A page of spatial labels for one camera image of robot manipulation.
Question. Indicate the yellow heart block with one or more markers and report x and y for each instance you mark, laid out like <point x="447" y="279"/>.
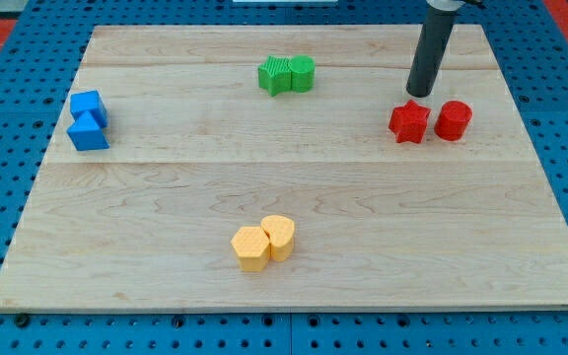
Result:
<point x="281" y="232"/>

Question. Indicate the blue triangle block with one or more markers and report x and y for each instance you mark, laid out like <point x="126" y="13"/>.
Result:
<point x="86" y="134"/>

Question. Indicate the blue cube block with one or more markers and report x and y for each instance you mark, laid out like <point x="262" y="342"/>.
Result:
<point x="91" y="102"/>

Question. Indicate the wooden board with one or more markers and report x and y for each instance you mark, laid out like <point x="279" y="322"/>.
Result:
<point x="197" y="150"/>

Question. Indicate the yellow hexagon block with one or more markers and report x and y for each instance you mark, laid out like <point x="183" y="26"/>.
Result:
<point x="252" y="248"/>

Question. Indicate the green star block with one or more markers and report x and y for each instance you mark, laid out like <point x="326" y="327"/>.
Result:
<point x="274" y="75"/>

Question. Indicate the green cylinder block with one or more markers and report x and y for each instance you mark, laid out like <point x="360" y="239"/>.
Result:
<point x="302" y="73"/>

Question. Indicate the red star block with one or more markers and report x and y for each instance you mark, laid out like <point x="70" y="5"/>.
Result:
<point x="409" y="122"/>

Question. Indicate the red cylinder block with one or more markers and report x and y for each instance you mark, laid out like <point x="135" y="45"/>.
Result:
<point x="453" y="120"/>

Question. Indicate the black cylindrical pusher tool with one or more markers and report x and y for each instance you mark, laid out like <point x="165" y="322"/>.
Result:
<point x="432" y="43"/>

